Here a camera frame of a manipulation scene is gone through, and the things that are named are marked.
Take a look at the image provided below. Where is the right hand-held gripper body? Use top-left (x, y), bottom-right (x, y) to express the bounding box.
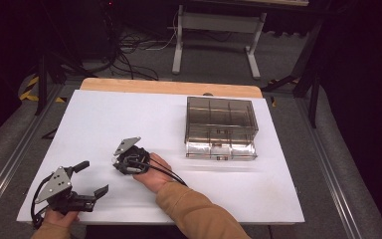
top-left (112, 136), bottom-right (152, 176)

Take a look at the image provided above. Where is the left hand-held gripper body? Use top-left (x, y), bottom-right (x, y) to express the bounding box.
top-left (34, 166), bottom-right (96, 215)

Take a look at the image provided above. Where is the smoky clear drawer organizer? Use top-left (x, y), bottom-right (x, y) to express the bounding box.
top-left (184, 96), bottom-right (260, 145)

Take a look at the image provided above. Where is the person's right hand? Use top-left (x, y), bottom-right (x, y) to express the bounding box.
top-left (132, 152), bottom-right (173, 194)

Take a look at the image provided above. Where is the person's left hand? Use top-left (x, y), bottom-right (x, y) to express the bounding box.
top-left (43, 207), bottom-right (81, 229)

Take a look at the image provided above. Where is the white table cover sheet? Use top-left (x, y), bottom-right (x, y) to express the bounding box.
top-left (16, 89), bottom-right (306, 225)

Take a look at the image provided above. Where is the wooden table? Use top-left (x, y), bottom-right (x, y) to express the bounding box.
top-left (79, 78), bottom-right (264, 99)

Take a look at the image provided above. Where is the yellow black floor tape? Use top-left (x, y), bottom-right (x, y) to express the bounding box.
top-left (19, 76), bottom-right (68, 104)

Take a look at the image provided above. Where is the black metal stand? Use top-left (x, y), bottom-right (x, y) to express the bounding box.
top-left (262, 19), bottom-right (322, 128)
top-left (34, 49), bottom-right (88, 116)

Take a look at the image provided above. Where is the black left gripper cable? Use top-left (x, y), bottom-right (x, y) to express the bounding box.
top-left (30, 173), bottom-right (53, 230)

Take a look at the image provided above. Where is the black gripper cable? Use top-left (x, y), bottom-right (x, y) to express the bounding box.
top-left (30, 173), bottom-right (53, 230)
top-left (148, 160), bottom-right (188, 187)

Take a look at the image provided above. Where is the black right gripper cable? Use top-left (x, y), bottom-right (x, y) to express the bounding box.
top-left (148, 160), bottom-right (188, 187)

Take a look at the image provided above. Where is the aluminium floor rail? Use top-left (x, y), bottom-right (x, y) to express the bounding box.
top-left (0, 86), bottom-right (64, 213)
top-left (294, 98), bottom-right (362, 239)

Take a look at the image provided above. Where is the bundle of floor cables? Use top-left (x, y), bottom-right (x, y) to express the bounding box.
top-left (108, 29), bottom-right (180, 82)

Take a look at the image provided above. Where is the white metal desk frame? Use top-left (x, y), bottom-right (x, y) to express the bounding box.
top-left (172, 4), bottom-right (268, 81)

